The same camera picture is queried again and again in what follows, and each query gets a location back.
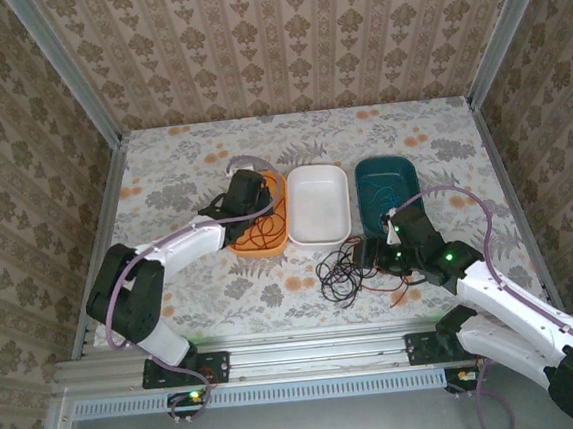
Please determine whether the black thin cable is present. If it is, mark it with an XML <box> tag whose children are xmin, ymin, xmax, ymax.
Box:
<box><xmin>314</xmin><ymin>244</ymin><xmax>377</xmax><ymax>312</ymax></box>

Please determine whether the white plastic bin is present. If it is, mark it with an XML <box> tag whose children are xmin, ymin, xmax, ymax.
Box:
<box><xmin>281</xmin><ymin>162</ymin><xmax>355</xmax><ymax>250</ymax></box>

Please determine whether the orange plastic bin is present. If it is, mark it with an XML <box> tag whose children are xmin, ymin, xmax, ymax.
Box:
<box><xmin>220</xmin><ymin>168</ymin><xmax>295</xmax><ymax>263</ymax></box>

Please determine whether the teal plastic bin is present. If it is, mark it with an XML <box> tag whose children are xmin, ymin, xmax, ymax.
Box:
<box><xmin>352</xmin><ymin>152</ymin><xmax>427</xmax><ymax>240</ymax></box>

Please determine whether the floral table cover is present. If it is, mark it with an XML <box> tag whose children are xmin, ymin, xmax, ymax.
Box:
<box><xmin>73</xmin><ymin>90</ymin><xmax>551</xmax><ymax>351</ymax></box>

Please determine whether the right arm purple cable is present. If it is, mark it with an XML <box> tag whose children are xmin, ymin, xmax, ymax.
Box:
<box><xmin>392</xmin><ymin>174</ymin><xmax>573</xmax><ymax>429</ymax></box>

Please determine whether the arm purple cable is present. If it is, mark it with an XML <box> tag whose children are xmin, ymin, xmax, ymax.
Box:
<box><xmin>91</xmin><ymin>151</ymin><xmax>308</xmax><ymax>429</ymax></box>
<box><xmin>392</xmin><ymin>174</ymin><xmax>573</xmax><ymax>429</ymax></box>

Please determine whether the aluminium side rail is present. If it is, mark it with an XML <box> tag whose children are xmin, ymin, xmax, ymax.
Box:
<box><xmin>465</xmin><ymin>91</ymin><xmax>562</xmax><ymax>312</ymax></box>
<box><xmin>52</xmin><ymin>137</ymin><xmax>148</xmax><ymax>361</ymax></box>

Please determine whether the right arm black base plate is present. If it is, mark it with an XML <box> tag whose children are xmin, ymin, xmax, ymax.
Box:
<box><xmin>404</xmin><ymin>326</ymin><xmax>487</xmax><ymax>368</ymax></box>

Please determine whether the aluminium mounting rail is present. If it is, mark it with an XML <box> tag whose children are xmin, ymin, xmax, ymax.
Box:
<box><xmin>51</xmin><ymin>313</ymin><xmax>573</xmax><ymax>397</ymax></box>

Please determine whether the grey slotted cable duct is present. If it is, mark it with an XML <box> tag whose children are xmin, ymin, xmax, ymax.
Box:
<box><xmin>73</xmin><ymin>366</ymin><xmax>447</xmax><ymax>421</ymax></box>

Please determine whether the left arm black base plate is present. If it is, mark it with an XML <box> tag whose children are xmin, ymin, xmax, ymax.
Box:
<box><xmin>140</xmin><ymin>350</ymin><xmax>233</xmax><ymax>392</ymax></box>

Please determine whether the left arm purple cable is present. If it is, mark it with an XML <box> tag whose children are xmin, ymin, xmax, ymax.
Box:
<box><xmin>91</xmin><ymin>151</ymin><xmax>308</xmax><ymax>429</ymax></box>

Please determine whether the aluminium frame post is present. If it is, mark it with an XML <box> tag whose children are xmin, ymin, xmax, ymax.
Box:
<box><xmin>2</xmin><ymin>0</ymin><xmax>125</xmax><ymax>155</ymax></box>
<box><xmin>457</xmin><ymin>0</ymin><xmax>557</xmax><ymax>109</ymax></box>

